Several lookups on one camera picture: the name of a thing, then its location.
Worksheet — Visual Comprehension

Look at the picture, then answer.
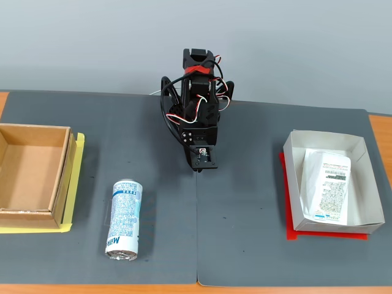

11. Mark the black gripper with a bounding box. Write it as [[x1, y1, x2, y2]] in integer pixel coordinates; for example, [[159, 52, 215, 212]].
[[179, 99, 221, 174]]

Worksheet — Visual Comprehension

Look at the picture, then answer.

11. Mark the white blue printed can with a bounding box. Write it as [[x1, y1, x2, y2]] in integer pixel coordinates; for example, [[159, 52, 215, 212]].
[[104, 179, 145, 262]]

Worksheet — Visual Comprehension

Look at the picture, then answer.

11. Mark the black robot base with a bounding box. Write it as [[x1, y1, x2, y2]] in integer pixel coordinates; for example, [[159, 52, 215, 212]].
[[160, 75, 237, 124]]

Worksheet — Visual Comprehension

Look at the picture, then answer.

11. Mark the white cardboard box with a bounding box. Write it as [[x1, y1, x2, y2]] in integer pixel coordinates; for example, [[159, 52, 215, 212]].
[[282, 129, 386, 235]]

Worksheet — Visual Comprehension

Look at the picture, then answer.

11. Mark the brown cardboard box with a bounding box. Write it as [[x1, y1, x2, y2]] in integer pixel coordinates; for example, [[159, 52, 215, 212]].
[[0, 123, 77, 229]]

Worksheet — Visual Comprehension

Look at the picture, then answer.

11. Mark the grey mat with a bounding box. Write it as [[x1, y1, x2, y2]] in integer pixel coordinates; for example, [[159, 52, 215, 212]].
[[0, 91, 198, 285], [195, 100, 392, 287]]

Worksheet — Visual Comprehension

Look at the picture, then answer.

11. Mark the red tape band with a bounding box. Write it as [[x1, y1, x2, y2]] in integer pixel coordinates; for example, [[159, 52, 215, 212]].
[[184, 64, 214, 75]]

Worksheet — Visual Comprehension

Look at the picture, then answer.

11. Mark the yellow paper sheet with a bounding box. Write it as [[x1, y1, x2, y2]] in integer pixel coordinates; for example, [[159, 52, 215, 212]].
[[0, 132, 86, 235]]

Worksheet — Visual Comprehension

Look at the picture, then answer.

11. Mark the red paper sheet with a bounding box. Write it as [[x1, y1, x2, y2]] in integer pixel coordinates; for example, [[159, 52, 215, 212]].
[[278, 152, 369, 242]]

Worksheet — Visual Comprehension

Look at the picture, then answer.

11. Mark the white printed packet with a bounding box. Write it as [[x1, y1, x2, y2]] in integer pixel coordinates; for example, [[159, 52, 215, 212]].
[[299, 148, 352, 226]]

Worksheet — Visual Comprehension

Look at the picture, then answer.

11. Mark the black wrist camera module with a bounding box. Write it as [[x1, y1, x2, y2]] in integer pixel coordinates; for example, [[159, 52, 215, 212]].
[[188, 145, 219, 170]]

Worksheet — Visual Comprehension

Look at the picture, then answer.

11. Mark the red white black servo wire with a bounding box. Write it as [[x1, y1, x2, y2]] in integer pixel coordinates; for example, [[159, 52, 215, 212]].
[[165, 95, 207, 125], [210, 55, 232, 112]]

